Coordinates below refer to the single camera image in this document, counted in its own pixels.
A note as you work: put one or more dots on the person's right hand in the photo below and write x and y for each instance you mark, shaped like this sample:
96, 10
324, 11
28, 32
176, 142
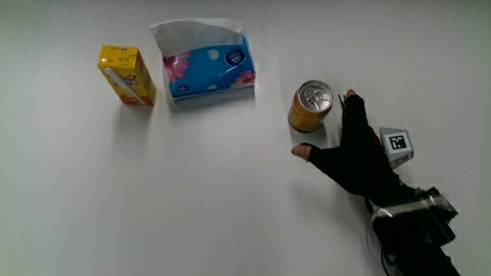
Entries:
356, 161

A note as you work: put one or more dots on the gold red bull can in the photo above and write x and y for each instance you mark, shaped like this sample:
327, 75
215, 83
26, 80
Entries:
310, 109

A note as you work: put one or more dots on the person's right forearm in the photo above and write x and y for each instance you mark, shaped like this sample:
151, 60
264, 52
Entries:
414, 237

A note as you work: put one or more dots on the blue floral tissue pack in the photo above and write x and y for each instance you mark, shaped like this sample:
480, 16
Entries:
209, 69

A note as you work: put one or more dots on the yellow juice carton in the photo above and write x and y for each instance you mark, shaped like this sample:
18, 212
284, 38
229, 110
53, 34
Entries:
128, 76

